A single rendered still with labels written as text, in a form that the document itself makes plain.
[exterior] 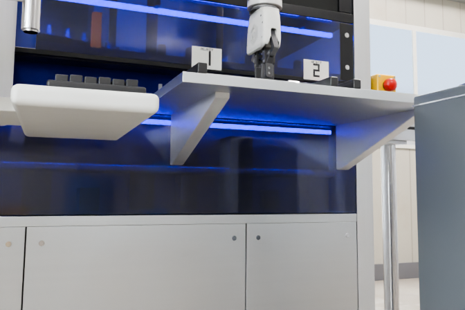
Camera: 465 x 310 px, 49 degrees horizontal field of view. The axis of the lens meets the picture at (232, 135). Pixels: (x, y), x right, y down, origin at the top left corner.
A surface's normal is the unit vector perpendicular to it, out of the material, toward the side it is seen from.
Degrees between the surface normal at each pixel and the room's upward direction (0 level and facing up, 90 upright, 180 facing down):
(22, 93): 90
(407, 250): 90
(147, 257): 90
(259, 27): 89
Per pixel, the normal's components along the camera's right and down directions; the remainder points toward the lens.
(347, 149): -0.93, -0.05
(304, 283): 0.37, -0.10
